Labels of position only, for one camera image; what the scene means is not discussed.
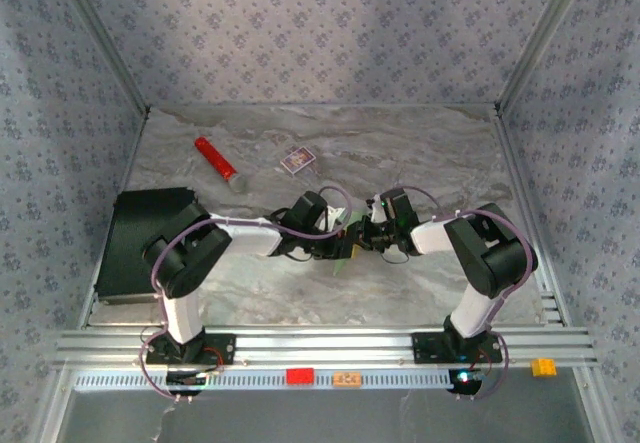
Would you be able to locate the light green paper sheet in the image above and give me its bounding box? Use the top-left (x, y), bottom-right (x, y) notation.
top-left (330, 207), bottom-right (364, 277)

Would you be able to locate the purple playing card box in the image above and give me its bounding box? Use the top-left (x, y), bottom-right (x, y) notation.
top-left (279, 145), bottom-right (317, 174)

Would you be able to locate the orange toy brick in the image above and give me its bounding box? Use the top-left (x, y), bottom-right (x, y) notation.
top-left (332, 371), bottom-right (362, 390)

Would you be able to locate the red glitter tube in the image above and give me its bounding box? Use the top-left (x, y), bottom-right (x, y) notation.
top-left (193, 136), bottom-right (250, 193)

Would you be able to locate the red toy brick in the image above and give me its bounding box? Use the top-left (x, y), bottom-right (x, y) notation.
top-left (285, 367), bottom-right (316, 387)

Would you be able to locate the black controller board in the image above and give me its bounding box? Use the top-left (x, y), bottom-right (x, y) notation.
top-left (448, 368), bottom-right (485, 395)
top-left (165, 370), bottom-right (209, 397)

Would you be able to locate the black ribbed case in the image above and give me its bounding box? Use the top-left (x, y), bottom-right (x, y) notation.
top-left (94, 187), bottom-right (196, 307)

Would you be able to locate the aluminium mounting rail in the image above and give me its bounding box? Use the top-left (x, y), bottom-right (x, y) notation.
top-left (49, 326), bottom-right (600, 370)

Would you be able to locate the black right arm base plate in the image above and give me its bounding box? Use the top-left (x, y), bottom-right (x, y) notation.
top-left (411, 331), bottom-right (504, 366)

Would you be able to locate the aluminium table side rail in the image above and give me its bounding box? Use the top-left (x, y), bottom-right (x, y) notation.
top-left (492, 105), bottom-right (569, 327)
top-left (77, 107), bottom-right (151, 329)

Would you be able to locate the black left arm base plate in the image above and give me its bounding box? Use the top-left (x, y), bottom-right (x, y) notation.
top-left (144, 331), bottom-right (237, 367)

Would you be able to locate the slotted cable duct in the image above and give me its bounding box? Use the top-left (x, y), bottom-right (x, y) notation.
top-left (72, 368), bottom-right (454, 393)

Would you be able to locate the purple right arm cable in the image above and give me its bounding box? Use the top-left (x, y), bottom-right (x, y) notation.
top-left (392, 185), bottom-right (540, 402)

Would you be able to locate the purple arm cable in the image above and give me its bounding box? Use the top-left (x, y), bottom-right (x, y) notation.
top-left (392, 185), bottom-right (540, 402)
top-left (137, 185), bottom-right (355, 404)

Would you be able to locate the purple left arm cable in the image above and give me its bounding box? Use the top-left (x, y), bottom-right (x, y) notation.
top-left (137, 185), bottom-right (355, 404)

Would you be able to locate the aluminium frame post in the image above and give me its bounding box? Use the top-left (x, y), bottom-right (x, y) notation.
top-left (569, 367), bottom-right (614, 443)
top-left (38, 367), bottom-right (76, 443)
top-left (494, 0), bottom-right (599, 114)

